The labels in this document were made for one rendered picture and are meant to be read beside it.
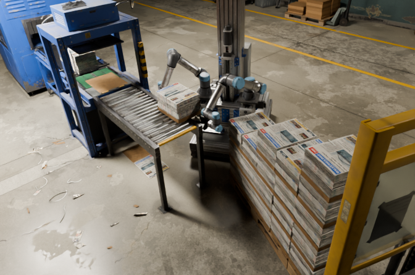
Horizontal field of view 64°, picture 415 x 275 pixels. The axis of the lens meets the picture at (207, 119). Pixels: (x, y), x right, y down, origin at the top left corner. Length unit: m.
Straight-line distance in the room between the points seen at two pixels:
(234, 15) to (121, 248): 2.48
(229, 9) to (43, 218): 2.83
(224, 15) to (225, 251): 2.28
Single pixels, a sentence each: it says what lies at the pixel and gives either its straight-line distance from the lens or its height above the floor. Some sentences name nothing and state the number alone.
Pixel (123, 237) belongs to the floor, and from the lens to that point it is 3.41.
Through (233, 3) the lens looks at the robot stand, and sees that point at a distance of 3.49.
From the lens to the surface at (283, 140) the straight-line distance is 2.59.
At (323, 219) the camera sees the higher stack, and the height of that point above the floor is 0.91.
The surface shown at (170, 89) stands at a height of 1.03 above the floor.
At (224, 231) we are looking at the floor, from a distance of 3.31.
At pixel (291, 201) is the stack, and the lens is 2.57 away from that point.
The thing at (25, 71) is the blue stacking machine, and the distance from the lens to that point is 6.24.
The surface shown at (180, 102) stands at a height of 1.03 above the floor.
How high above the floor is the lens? 2.58
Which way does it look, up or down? 32 degrees down
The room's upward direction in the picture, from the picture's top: 3 degrees counter-clockwise
